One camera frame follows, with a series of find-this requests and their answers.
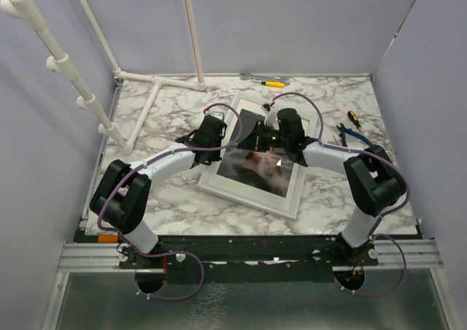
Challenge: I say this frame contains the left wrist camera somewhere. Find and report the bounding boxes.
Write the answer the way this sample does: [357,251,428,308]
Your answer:
[206,110,225,121]

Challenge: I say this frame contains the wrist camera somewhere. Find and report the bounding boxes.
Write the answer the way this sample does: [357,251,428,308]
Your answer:
[206,110,225,121]
[261,101,277,126]

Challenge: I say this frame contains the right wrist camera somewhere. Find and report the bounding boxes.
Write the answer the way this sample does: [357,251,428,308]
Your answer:
[261,101,277,126]

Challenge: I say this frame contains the black yellow screwdriver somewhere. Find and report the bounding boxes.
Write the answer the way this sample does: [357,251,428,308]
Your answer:
[347,110,361,130]

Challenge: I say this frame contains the blue handled pliers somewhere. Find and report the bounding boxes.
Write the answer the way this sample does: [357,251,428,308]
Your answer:
[336,123,373,147]

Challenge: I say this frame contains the aluminium extrusion rail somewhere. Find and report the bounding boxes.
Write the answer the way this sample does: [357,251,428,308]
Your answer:
[58,242,127,272]

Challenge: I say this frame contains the purple cable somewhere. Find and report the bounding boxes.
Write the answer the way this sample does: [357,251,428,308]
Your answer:
[268,92,412,298]
[97,103,244,302]

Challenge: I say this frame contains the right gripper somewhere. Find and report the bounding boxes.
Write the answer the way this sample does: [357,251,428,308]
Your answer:
[237,121,290,153]

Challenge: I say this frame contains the yellow utility knife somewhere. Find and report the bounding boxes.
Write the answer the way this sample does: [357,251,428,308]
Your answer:
[261,81,285,88]

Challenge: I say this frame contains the white PVC pipe rack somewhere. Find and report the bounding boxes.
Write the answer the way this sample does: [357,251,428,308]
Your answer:
[0,0,208,156]

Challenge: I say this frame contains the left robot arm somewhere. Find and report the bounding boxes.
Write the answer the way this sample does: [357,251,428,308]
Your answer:
[89,115,227,268]

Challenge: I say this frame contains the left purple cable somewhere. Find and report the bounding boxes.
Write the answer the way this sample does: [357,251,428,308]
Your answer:
[97,103,244,302]

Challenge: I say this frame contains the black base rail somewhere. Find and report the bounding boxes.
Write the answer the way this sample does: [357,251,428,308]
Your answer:
[72,231,380,283]

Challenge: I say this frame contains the sunset landscape photo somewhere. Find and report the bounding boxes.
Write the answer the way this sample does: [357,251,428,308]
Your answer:
[215,107,304,199]

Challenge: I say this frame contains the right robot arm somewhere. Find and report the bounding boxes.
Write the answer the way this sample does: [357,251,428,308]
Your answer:
[237,104,406,265]

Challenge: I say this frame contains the silver wrench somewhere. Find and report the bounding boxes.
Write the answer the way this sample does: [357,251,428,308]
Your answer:
[239,72,290,86]

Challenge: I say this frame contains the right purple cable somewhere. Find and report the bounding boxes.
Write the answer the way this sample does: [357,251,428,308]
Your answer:
[268,92,412,298]

